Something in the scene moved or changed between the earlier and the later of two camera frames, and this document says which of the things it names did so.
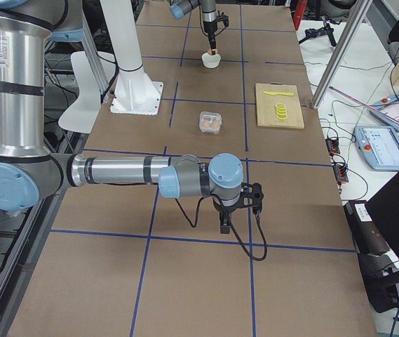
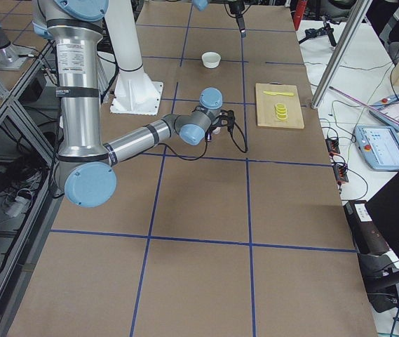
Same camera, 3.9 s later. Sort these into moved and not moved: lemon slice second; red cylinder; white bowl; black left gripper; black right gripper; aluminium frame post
Moved: black left gripper; black right gripper
Not moved: red cylinder; aluminium frame post; white bowl; lemon slice second
